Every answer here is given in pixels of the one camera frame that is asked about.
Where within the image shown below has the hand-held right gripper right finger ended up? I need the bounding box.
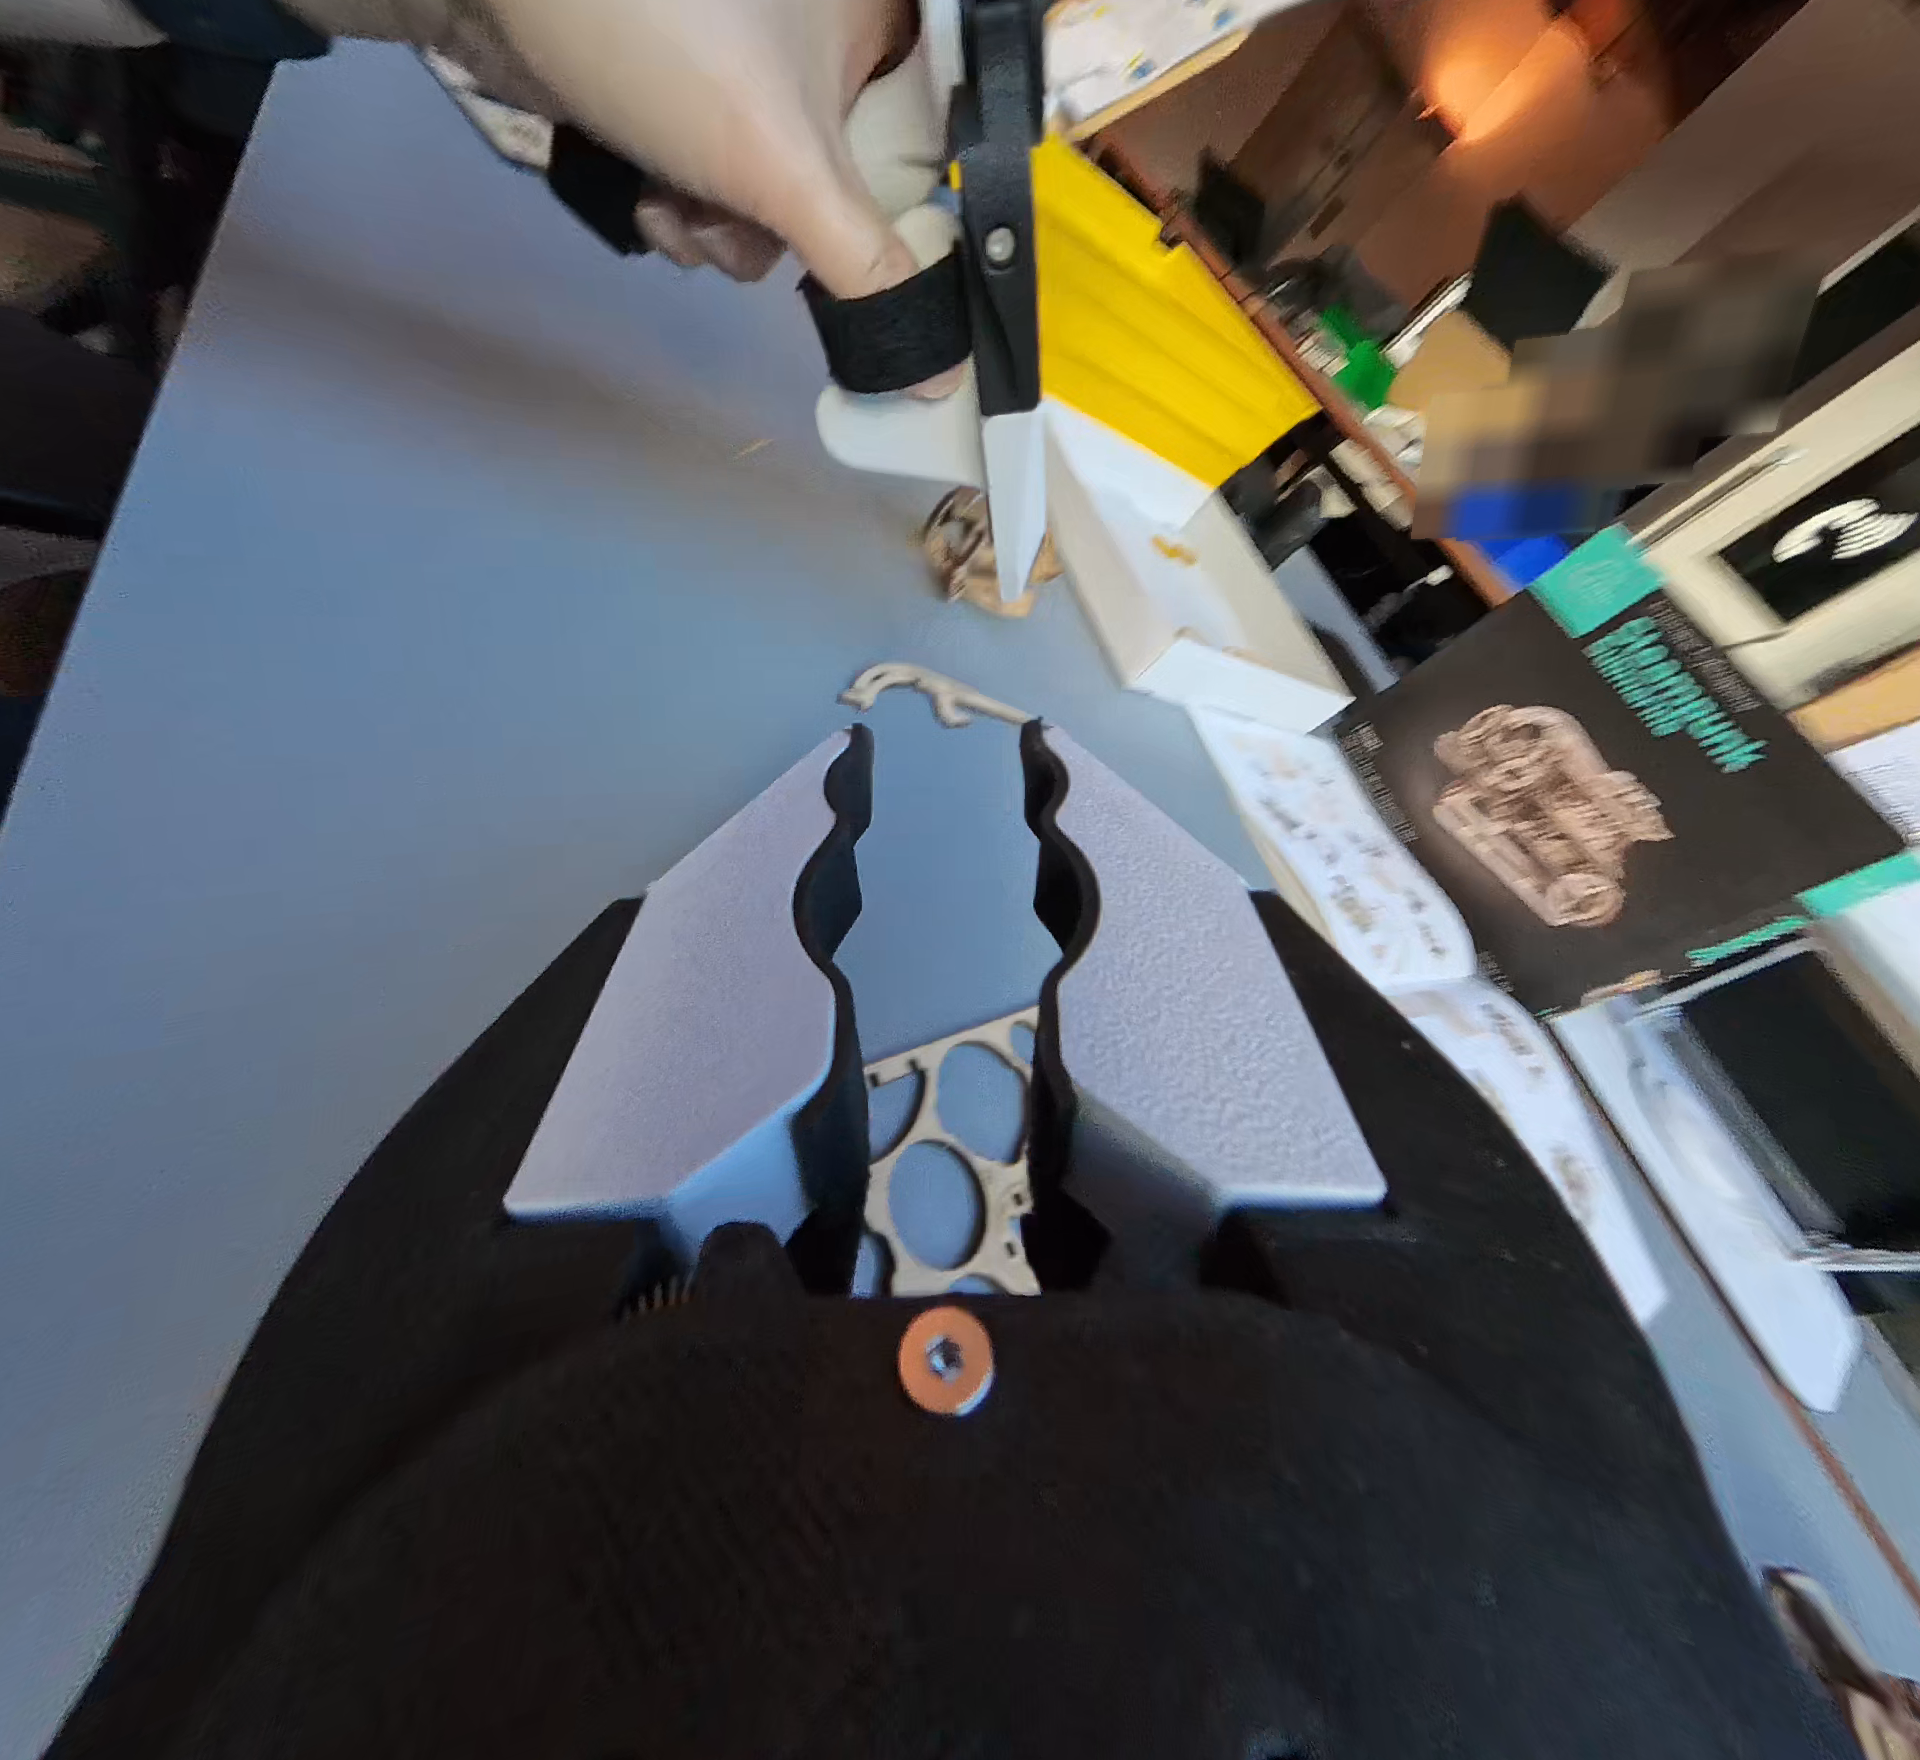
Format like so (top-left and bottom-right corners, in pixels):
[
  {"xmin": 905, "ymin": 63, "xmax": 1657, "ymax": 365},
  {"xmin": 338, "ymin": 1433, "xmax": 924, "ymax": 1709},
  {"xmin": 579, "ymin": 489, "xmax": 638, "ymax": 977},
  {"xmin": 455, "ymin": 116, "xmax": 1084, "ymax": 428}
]
[{"xmin": 1020, "ymin": 719, "xmax": 1388, "ymax": 1295}]

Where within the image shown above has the person's left hand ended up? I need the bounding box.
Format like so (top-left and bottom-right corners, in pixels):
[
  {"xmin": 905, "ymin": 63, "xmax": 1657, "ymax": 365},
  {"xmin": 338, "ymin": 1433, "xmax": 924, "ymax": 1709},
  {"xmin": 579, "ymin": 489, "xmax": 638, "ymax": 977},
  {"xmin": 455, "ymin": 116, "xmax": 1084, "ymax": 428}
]
[{"xmin": 211, "ymin": 0, "xmax": 965, "ymax": 403}]

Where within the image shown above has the instruction booklet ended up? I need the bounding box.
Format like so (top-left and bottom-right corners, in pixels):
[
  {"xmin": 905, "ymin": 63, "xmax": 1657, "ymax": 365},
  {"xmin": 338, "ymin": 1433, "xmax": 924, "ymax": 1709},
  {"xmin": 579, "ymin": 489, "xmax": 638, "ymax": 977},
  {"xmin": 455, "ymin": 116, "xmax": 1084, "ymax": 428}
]
[{"xmin": 1191, "ymin": 700, "xmax": 1869, "ymax": 1414}]

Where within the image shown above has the laser-cut wooden parts sheet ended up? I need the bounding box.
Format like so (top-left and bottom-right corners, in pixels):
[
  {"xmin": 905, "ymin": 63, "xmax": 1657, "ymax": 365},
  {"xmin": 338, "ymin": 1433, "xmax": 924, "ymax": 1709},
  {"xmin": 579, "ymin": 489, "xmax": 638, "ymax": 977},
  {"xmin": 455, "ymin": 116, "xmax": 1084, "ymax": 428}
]
[{"xmin": 858, "ymin": 1002, "xmax": 1046, "ymax": 1296}]

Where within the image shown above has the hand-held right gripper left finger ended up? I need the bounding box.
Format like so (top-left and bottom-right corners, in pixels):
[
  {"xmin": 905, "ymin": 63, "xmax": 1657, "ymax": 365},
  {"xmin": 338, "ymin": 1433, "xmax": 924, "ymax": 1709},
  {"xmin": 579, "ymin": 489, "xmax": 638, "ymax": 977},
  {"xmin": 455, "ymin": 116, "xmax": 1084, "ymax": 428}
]
[{"xmin": 504, "ymin": 722, "xmax": 875, "ymax": 1295}]

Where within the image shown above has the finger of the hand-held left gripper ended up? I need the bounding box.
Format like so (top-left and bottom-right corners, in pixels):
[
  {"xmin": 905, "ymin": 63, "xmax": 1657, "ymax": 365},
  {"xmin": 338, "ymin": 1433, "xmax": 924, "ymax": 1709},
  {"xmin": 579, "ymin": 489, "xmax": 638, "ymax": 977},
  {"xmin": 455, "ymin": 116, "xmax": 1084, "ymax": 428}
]
[{"xmin": 978, "ymin": 408, "xmax": 1056, "ymax": 605}]

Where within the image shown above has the black device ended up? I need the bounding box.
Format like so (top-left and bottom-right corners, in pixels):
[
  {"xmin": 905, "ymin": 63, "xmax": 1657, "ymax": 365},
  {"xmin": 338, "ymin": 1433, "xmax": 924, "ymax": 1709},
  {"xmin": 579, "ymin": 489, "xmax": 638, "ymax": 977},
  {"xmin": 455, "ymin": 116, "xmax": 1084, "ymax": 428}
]
[{"xmin": 1467, "ymin": 198, "xmax": 1619, "ymax": 345}]

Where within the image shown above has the black model kit box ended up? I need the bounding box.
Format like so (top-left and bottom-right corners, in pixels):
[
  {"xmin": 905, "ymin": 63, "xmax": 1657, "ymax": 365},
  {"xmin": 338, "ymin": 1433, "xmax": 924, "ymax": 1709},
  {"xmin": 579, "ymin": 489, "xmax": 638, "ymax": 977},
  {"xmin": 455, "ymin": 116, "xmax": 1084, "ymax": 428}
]
[{"xmin": 1331, "ymin": 522, "xmax": 1920, "ymax": 1018}]

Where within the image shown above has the white cardboard tray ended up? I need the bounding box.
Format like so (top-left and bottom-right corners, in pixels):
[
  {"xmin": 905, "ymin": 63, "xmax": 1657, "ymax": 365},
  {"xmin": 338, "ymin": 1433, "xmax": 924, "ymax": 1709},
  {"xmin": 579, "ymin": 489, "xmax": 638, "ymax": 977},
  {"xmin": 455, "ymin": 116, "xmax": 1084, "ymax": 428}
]
[{"xmin": 1043, "ymin": 402, "xmax": 1360, "ymax": 733}]

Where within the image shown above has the pale framed marker sign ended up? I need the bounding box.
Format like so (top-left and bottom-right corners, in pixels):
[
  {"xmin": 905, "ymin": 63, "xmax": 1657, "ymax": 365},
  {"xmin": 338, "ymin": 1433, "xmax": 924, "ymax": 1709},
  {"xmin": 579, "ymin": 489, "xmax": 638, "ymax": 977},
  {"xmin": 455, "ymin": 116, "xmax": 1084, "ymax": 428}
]
[{"xmin": 1628, "ymin": 334, "xmax": 1920, "ymax": 712}]

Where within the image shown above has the round wooden model assembly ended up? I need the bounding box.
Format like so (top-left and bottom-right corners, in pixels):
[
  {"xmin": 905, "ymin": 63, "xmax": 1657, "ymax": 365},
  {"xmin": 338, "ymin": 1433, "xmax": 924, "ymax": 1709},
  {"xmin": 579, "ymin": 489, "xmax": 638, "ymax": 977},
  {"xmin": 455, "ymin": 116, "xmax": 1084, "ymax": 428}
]
[{"xmin": 918, "ymin": 485, "xmax": 1068, "ymax": 618}]

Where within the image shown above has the yellow plastic bin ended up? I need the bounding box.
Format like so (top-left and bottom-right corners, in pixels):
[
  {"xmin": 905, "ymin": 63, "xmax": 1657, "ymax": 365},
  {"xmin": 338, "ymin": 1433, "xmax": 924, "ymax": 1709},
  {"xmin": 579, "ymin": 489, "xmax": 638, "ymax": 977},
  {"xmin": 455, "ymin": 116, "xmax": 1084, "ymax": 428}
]
[{"xmin": 1027, "ymin": 131, "xmax": 1326, "ymax": 488}]

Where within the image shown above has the small wooden hook part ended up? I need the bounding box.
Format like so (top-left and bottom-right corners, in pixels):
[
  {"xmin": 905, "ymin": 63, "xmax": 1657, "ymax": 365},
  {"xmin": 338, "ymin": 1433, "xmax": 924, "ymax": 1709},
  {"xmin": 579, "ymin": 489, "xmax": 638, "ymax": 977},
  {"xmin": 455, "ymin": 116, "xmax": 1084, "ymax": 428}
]
[{"xmin": 838, "ymin": 660, "xmax": 1042, "ymax": 733}]

